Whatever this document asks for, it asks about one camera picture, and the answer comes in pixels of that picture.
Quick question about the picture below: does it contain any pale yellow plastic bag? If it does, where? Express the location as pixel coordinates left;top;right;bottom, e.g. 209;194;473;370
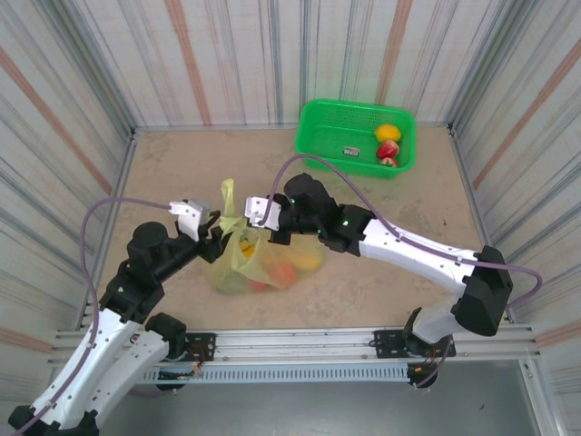
202;178;326;296

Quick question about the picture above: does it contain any yellow ridged fake starfruit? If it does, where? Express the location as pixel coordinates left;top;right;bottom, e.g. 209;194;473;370
283;247;324;273

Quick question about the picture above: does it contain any green plastic basket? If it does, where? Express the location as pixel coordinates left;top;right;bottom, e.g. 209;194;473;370
293;98;418;180

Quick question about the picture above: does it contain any orange fake fruit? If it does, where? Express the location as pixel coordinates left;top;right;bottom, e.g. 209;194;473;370
267;262;299;290

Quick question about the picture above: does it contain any yellow fake lemon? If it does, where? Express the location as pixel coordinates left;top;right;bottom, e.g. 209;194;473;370
374;124;403;143

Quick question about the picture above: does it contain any small black electronics module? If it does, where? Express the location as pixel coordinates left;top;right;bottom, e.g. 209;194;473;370
408;362;439;379
158;367;202;381

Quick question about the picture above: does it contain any grey metal shelf panel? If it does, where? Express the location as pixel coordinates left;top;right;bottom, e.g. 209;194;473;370
90;361;544;436

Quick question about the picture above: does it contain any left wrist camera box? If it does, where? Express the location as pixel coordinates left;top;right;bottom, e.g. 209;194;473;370
170;198;212;243

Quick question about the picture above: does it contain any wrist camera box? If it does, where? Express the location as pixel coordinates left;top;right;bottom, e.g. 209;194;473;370
170;198;212;243
243;194;283;233

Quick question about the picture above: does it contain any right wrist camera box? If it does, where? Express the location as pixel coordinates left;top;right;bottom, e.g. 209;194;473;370
243;194;283;233

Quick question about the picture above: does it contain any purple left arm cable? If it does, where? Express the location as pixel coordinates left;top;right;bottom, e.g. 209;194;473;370
17;197;176;431

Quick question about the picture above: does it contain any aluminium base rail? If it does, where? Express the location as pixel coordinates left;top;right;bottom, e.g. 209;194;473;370
47;324;541;364

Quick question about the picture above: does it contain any grey slotted cable duct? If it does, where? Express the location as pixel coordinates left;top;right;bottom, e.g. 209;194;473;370
135;365;409;385

